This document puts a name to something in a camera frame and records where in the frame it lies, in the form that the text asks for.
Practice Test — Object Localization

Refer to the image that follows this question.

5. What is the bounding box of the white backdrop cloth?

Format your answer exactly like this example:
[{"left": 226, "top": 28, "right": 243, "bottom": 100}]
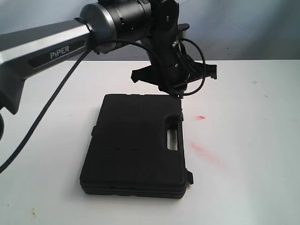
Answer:
[{"left": 0, "top": 0, "right": 300, "bottom": 60}]

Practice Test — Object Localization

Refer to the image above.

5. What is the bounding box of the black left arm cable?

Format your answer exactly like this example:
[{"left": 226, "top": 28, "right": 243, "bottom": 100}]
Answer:
[{"left": 0, "top": 37, "right": 207, "bottom": 174}]

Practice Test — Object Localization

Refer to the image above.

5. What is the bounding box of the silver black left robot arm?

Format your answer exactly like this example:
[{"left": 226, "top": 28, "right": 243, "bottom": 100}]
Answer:
[{"left": 0, "top": 0, "right": 217, "bottom": 114}]

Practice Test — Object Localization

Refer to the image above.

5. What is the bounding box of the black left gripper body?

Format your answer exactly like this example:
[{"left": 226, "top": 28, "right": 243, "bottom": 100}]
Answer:
[{"left": 131, "top": 23, "right": 217, "bottom": 96}]

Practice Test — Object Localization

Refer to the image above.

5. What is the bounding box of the black plastic tool case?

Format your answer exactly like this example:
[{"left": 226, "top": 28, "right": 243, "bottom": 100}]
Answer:
[{"left": 79, "top": 94, "right": 194, "bottom": 199}]

